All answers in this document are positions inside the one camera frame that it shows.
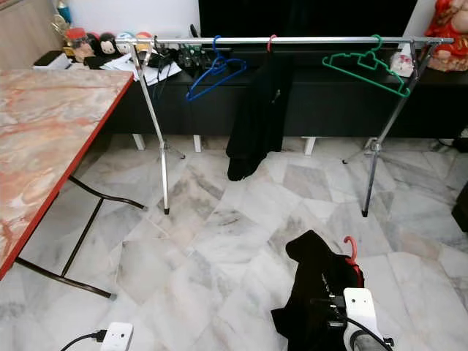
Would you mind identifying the black garment with red trim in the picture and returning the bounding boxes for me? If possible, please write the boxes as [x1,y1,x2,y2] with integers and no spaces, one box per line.
[271,230,366,346]

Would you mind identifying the blue plastic hanger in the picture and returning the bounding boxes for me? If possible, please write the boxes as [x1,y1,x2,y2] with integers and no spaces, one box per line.
[185,35,249,103]

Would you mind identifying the green plastic hanger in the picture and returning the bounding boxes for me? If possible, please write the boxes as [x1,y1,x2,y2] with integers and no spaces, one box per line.
[322,34,412,98]

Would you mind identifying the light wooden cabinet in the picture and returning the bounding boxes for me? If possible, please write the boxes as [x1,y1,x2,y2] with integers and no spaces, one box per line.
[0,0,61,70]

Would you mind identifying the figurine jar with red lid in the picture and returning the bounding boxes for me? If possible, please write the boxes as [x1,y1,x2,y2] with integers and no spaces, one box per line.
[64,28,92,64]

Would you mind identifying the white papers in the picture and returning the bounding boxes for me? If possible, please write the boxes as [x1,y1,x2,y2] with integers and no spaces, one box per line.
[102,53,182,80]

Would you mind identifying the dark-haired round doll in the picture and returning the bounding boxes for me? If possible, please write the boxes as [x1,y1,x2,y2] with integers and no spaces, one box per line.
[99,32,118,56]

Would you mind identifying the blue figurine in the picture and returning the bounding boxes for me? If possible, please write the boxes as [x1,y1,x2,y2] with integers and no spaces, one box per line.
[56,0,72,24]

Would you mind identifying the white round doll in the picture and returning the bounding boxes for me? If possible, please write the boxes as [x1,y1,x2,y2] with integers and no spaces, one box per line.
[117,31,137,54]

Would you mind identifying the orange round doll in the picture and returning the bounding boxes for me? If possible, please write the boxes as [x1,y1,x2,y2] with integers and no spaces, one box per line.
[135,31,154,52]

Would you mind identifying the long black garment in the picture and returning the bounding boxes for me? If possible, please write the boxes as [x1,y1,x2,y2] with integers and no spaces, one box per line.
[225,50,294,182]

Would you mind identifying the silver metal clothes rack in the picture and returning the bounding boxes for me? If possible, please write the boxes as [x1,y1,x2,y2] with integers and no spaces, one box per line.
[117,34,456,218]

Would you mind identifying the black TV cabinet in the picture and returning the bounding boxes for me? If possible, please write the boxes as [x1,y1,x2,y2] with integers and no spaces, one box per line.
[102,45,468,141]

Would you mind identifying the black television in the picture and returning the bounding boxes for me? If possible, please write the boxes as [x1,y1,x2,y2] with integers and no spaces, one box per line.
[197,0,420,39]

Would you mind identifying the white tissue pack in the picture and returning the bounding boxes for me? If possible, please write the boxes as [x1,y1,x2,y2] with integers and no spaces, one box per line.
[390,50,416,78]

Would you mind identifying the red fortune statue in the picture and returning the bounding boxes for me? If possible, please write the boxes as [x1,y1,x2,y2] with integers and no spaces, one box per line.
[425,0,468,73]

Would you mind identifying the black wire hanger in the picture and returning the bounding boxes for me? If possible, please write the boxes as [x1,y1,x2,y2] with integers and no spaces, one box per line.
[152,40,180,99]

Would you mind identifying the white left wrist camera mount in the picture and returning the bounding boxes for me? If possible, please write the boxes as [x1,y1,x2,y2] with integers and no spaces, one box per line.
[101,322,135,351]

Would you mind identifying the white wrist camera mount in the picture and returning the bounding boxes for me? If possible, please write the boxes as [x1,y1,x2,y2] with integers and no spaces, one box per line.
[101,322,135,351]
[342,287,381,342]

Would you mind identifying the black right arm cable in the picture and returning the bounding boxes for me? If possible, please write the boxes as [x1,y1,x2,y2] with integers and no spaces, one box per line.
[325,295,397,351]

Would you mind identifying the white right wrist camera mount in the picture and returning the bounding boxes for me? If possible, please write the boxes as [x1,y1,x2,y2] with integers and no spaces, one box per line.
[342,287,381,342]

